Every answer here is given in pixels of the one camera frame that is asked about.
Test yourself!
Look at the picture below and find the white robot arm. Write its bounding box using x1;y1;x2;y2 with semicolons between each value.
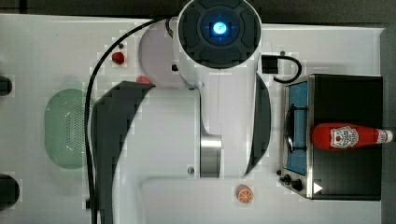
89;0;271;224

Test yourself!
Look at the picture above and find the light red strawberry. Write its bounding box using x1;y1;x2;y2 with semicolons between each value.
136;76;151;84

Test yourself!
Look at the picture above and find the dark red strawberry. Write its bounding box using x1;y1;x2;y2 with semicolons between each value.
112;51;125;65

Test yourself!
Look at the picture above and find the black cylinder lower left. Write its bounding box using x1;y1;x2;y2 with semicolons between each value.
0;174;20;211

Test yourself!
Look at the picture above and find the lilac round plate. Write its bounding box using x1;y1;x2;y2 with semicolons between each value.
138;21;186;89

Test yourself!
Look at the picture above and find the orange slice toy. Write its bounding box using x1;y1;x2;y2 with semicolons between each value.
235;185;254;203

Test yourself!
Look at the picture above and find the green perforated colander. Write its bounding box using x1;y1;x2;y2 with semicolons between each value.
44;89;86;169

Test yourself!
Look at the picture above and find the black camera box with cable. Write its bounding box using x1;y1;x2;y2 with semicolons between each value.
262;55;303;84

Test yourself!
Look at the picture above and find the black toaster oven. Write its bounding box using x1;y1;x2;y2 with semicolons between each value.
277;74;383;201

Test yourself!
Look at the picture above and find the black cylinder on table edge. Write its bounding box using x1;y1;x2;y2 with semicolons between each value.
0;76;13;96

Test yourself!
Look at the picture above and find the red ketchup bottle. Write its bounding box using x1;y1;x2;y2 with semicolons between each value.
311;123;394;150

